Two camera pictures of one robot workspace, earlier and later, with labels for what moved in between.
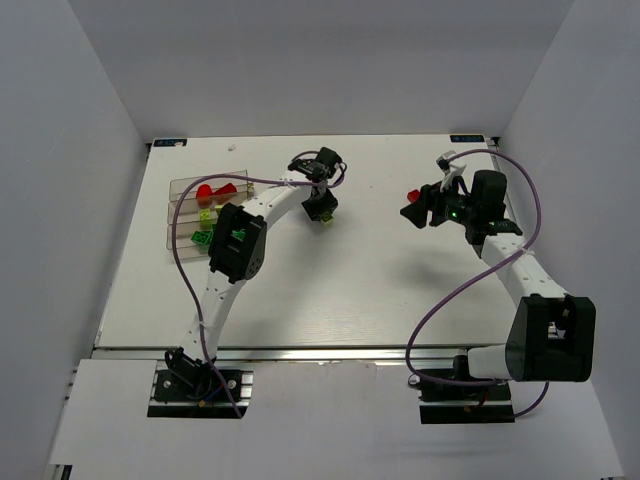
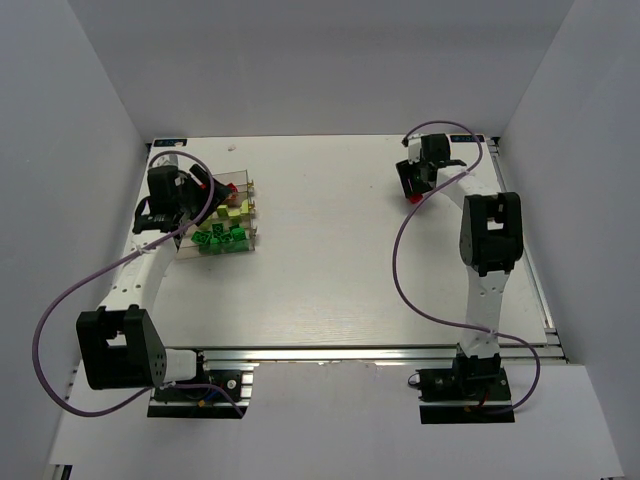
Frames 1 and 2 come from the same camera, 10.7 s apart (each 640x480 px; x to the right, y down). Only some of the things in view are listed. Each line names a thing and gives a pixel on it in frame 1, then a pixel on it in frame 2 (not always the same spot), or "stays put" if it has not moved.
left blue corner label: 170,142 stays put
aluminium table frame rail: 316,355 stays put
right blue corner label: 466,138 stays put
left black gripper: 320,204 → 205,191
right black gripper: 428,201 → 417,181
